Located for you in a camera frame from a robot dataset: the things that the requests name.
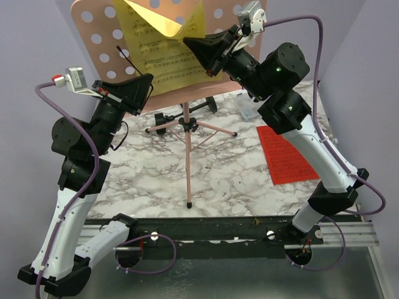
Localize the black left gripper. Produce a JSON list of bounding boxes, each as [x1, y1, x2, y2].
[[91, 73, 153, 155]]

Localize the yellow sheet music page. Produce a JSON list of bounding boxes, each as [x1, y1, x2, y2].
[[113, 1, 223, 95]]

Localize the pink perforated music stand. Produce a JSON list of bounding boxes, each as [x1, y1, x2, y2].
[[70, 0, 269, 209]]

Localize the red paper sheet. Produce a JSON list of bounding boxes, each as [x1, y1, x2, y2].
[[256, 126, 319, 185]]

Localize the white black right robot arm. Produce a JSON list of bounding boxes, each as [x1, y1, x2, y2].
[[183, 25, 368, 244]]

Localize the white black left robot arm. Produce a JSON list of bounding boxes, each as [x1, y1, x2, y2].
[[17, 74, 153, 298]]

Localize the black clip-on holder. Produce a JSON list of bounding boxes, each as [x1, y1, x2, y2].
[[154, 95, 218, 136]]

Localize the clear plastic compartment box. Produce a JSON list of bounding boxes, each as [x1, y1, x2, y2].
[[234, 92, 258, 121]]

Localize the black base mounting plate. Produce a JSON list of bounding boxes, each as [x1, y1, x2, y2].
[[84, 216, 364, 259]]

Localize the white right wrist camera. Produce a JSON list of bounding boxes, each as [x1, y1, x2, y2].
[[237, 1, 267, 36]]

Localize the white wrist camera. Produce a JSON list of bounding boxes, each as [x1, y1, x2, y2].
[[52, 66, 95, 96], [237, 1, 267, 36]]

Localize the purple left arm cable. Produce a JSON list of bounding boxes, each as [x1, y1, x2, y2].
[[34, 82, 178, 299]]

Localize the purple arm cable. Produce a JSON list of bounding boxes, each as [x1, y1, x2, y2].
[[34, 82, 178, 299], [264, 16, 387, 271]]

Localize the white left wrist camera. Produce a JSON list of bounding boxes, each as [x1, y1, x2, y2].
[[52, 66, 95, 96]]

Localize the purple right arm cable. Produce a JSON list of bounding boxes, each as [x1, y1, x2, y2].
[[264, 16, 387, 271]]

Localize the aluminium frame rail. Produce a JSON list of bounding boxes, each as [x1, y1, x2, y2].
[[77, 222, 380, 249]]

